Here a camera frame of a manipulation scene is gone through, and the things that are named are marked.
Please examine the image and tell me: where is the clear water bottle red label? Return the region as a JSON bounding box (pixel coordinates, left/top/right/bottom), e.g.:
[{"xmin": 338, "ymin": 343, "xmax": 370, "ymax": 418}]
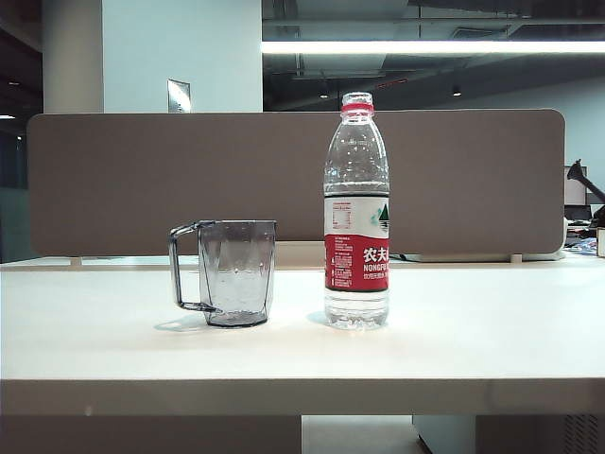
[{"xmin": 322, "ymin": 92, "xmax": 391, "ymax": 331}]

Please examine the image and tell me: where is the transparent grey plastic mug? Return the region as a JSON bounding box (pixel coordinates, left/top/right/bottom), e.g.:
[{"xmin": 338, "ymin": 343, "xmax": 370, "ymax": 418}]
[{"xmin": 168, "ymin": 218, "xmax": 278, "ymax": 327}]

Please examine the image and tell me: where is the brown fabric desk partition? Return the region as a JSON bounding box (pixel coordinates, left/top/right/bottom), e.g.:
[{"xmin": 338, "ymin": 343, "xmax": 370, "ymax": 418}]
[{"xmin": 26, "ymin": 109, "xmax": 567, "ymax": 256}]

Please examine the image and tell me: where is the long white ceiling light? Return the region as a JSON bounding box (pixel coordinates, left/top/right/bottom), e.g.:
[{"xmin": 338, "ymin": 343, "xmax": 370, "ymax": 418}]
[{"xmin": 261, "ymin": 40, "xmax": 605, "ymax": 56}]

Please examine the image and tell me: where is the ceiling air vent grille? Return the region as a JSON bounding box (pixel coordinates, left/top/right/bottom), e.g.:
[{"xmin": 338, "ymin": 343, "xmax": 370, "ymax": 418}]
[{"xmin": 451, "ymin": 26, "xmax": 510, "ymax": 41}]

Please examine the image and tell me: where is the white computer monitor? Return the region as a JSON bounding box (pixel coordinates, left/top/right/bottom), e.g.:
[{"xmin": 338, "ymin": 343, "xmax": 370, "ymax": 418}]
[{"xmin": 564, "ymin": 166, "xmax": 591, "ymax": 207}]

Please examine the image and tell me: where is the framed wall sign plaque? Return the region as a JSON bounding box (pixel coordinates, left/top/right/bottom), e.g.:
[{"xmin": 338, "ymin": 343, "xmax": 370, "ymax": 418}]
[{"xmin": 166, "ymin": 79, "xmax": 192, "ymax": 114}]

